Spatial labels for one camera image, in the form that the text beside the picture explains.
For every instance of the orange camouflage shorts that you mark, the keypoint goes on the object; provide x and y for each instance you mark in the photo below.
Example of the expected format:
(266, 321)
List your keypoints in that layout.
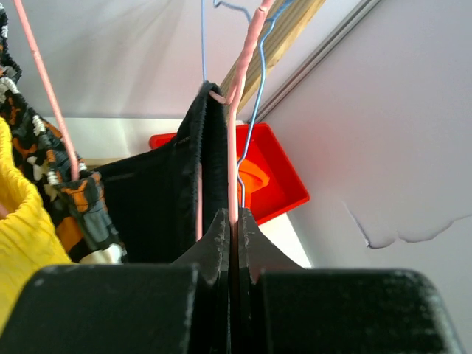
(77, 207)

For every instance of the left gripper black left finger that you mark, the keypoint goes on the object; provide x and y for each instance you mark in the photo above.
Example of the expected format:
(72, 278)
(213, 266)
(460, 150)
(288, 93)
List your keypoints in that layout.
(181, 307)

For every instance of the light blue wire hanger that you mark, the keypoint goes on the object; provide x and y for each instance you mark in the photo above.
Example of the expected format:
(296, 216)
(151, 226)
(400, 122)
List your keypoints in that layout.
(266, 30)

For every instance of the pink wire hanger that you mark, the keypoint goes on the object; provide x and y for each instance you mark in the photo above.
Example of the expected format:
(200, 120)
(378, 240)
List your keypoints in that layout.
(234, 96)

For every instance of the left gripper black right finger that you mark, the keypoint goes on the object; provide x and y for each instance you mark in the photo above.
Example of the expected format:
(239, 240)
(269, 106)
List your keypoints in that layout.
(285, 308)

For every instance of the yellow shorts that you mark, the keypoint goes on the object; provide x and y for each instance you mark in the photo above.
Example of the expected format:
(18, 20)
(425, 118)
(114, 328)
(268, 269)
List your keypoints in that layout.
(28, 239)

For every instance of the pink hanger with camouflage shorts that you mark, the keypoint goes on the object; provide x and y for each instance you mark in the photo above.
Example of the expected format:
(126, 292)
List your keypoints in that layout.
(48, 88)

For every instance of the red plastic bin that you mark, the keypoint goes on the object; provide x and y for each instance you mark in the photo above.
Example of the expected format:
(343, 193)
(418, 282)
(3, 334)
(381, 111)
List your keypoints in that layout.
(285, 190)

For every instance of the wooden clothes rack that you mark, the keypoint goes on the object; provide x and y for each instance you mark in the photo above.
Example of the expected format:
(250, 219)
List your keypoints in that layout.
(289, 23)

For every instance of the dark navy shorts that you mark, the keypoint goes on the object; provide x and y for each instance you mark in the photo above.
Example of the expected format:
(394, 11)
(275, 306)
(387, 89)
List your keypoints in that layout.
(152, 197)

